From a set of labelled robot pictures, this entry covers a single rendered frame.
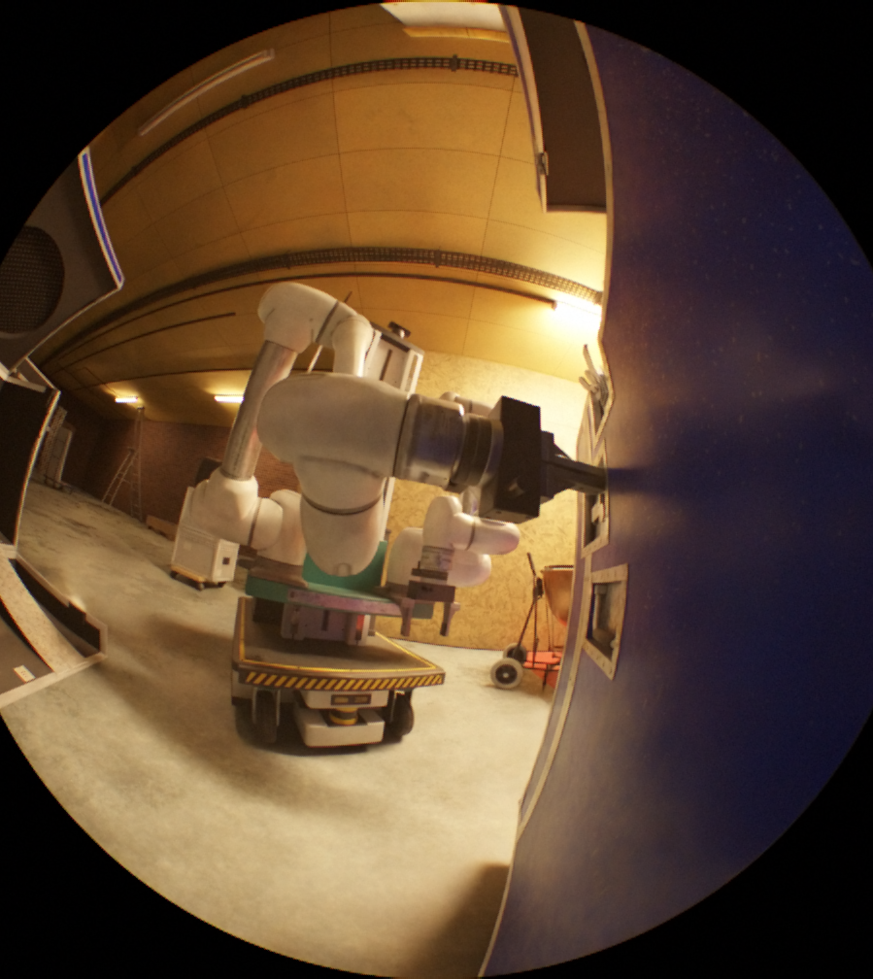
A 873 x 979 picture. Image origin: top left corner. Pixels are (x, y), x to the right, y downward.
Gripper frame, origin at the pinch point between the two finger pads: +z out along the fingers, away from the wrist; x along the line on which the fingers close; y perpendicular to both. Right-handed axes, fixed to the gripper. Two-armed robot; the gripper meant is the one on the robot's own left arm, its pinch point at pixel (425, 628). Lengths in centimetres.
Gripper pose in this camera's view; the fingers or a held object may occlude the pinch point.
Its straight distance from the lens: 82.1
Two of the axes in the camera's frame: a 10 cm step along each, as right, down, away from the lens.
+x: 7.9, 2.9, 5.4
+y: 6.0, -1.5, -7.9
